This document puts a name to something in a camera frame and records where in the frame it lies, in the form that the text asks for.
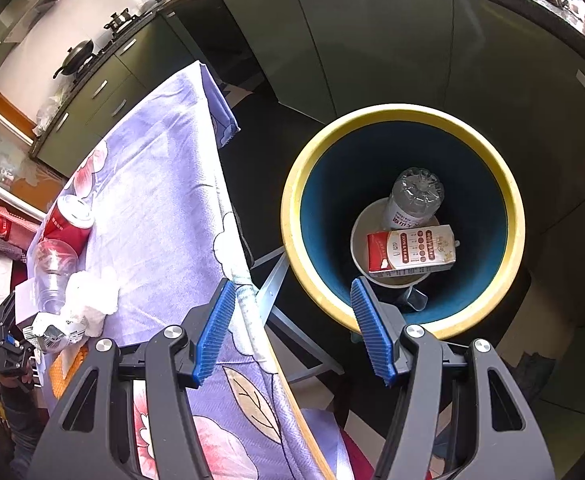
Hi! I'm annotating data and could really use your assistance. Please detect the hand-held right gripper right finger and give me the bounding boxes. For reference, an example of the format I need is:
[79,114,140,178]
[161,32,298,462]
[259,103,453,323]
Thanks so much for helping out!
[351,277,558,480]

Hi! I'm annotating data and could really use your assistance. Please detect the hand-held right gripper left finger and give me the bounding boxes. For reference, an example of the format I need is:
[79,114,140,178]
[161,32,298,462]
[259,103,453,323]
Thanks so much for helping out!
[26,279,237,480]

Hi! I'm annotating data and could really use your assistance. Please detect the purple cardboard box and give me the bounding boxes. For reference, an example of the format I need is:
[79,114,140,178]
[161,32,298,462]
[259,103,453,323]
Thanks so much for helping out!
[15,280,40,323]

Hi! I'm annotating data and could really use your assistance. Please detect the white red carton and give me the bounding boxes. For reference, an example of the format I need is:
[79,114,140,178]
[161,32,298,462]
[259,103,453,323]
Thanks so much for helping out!
[366,224,457,278]

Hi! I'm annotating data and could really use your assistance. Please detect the clear plastic cup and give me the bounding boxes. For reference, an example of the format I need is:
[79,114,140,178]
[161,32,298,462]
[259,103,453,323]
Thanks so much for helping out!
[33,239,79,313]

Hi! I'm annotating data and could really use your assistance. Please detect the red paper noodle bowl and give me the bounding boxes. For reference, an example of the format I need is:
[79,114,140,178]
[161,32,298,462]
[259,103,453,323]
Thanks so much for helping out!
[351,197,443,288]

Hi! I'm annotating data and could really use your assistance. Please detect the yellow rimmed blue trash bin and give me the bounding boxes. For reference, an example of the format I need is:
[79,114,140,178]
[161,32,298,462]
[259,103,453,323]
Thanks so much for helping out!
[281,104,526,341]

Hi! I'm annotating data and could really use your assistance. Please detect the red soda can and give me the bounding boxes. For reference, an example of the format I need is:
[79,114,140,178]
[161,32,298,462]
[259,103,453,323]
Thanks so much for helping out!
[42,195,96,256]

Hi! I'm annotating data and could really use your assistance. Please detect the clear bottle with white label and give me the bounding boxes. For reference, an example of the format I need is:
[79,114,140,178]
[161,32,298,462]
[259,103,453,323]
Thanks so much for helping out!
[383,166,445,231]

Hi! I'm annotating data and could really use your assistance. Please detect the silver foil wrapper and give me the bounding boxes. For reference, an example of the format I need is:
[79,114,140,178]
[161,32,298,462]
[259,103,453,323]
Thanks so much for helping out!
[22,312,86,353]

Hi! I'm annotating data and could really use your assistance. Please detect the crumpled white tissue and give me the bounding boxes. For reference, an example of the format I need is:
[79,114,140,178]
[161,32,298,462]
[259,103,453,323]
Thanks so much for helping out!
[62,270,122,337]

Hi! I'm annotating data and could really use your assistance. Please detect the red checked apron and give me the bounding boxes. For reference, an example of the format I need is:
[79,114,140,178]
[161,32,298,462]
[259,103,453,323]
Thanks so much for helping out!
[0,195,43,261]

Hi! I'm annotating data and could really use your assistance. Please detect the purple floral tablecloth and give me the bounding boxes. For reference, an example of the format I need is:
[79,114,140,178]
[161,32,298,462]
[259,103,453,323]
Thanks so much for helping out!
[27,60,353,480]

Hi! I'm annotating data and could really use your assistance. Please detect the frosted glass sliding door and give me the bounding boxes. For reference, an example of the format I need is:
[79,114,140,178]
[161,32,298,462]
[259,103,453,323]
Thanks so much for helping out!
[0,95,68,201]

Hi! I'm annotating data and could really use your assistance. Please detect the clear plastic bags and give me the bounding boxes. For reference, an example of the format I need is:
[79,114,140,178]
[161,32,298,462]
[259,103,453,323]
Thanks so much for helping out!
[35,92,68,136]

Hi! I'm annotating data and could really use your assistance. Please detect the green stove base cabinets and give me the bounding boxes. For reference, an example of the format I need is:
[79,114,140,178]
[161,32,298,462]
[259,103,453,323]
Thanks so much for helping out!
[32,10,188,178]

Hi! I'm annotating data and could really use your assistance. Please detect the dark green sink base cabinets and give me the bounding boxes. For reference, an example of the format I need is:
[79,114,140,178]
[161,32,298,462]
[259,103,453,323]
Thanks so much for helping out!
[162,0,585,341]

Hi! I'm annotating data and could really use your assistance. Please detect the black wok with lid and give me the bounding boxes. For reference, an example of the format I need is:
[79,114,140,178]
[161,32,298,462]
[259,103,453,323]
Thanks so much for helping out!
[52,39,96,80]

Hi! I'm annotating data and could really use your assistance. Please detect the small steel pot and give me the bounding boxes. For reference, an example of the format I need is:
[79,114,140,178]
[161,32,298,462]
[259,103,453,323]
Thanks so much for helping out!
[105,8,138,31]

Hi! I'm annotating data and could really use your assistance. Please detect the grey metal table frame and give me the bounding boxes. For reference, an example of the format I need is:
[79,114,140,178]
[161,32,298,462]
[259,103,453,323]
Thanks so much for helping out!
[250,250,345,376]

